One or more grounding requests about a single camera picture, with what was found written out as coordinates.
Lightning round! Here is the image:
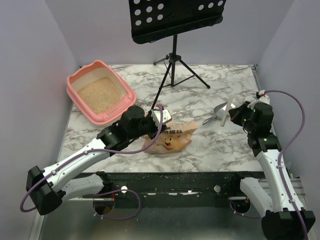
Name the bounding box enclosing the white bag sealing clip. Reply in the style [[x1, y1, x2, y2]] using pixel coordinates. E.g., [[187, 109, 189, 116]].
[[220, 97, 234, 127]]

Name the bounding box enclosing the orange cat litter bag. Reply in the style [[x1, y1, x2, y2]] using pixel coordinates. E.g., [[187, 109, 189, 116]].
[[144, 121, 198, 154]]

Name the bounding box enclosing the metal litter scoop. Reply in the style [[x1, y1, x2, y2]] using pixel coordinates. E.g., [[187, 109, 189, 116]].
[[202, 102, 226, 125]]

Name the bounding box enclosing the pink litter box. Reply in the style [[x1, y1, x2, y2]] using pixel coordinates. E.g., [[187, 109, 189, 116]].
[[66, 60, 137, 126]]

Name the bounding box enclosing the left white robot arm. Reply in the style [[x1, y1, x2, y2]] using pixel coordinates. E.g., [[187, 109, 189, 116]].
[[20, 104, 172, 216]]

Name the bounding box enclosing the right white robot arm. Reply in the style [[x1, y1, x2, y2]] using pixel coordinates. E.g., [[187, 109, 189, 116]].
[[229, 101, 316, 240]]

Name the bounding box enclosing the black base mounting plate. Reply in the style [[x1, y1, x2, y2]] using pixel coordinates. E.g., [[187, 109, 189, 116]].
[[96, 171, 265, 209]]

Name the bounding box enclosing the black music stand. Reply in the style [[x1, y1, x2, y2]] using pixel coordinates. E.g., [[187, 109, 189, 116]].
[[128, 0, 226, 109]]

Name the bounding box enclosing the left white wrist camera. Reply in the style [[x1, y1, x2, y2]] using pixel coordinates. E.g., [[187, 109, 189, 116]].
[[151, 104, 173, 127]]

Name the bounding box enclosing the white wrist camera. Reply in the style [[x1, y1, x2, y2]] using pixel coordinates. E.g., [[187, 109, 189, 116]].
[[151, 104, 173, 127], [247, 90, 270, 110]]

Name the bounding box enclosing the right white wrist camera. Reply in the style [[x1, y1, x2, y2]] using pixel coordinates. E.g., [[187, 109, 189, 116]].
[[247, 90, 270, 110]]

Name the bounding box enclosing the aluminium frame rail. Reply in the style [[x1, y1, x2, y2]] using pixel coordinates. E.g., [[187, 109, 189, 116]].
[[258, 178, 306, 199]]

